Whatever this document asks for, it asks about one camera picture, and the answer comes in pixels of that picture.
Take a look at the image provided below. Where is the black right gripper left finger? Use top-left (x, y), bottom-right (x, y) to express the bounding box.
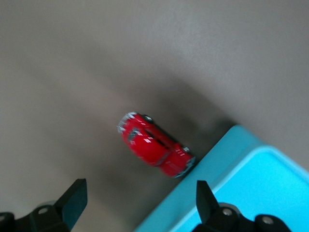
top-left (0, 178), bottom-right (88, 232)

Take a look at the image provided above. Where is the red beetle toy car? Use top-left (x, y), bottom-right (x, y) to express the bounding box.
top-left (117, 111), bottom-right (197, 179)

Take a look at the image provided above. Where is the blue plastic box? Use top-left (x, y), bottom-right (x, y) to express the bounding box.
top-left (134, 124), bottom-right (309, 232)

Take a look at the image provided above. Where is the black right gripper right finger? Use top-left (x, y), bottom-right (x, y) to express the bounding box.
top-left (193, 180), bottom-right (293, 232)

